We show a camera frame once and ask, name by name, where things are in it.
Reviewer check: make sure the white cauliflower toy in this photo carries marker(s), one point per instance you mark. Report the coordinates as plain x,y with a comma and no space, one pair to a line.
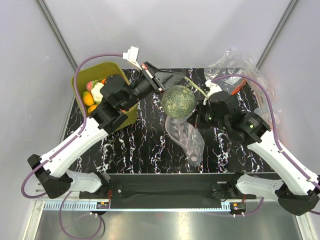
95,92

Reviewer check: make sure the pink peach upper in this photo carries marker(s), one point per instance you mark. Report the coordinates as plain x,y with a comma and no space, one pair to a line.
90,85

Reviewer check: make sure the yellow mango toy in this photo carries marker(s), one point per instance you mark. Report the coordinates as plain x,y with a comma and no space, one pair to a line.
88,99

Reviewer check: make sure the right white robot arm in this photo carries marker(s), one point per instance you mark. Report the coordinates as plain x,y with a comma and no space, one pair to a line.
296,190

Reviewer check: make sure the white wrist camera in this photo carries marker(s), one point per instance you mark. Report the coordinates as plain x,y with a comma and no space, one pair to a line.
213,88
131,56

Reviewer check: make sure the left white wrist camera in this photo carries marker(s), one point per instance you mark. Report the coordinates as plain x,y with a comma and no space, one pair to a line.
131,56

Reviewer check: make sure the green netted melon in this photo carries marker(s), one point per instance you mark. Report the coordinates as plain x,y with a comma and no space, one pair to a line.
179,101

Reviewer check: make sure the aluminium frame rail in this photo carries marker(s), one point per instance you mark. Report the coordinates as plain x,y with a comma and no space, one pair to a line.
275,190

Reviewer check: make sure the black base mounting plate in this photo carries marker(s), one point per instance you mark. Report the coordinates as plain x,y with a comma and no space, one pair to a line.
164,185

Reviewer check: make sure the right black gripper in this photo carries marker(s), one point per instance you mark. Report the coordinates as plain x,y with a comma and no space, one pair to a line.
195,118

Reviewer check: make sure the clear zip top bag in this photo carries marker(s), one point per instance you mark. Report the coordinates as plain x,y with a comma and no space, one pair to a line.
188,138

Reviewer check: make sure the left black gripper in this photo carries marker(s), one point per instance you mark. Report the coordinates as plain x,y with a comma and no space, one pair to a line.
165,79

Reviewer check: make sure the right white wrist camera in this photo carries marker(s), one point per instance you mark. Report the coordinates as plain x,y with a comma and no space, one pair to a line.
213,88

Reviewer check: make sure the pile of clear bags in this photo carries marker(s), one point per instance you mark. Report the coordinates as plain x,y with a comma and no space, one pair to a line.
232,63

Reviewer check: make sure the olive green plastic bin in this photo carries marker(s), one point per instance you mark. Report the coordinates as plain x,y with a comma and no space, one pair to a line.
107,117

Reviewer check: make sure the black marble pattern mat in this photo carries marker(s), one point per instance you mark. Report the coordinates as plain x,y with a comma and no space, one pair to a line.
145,148

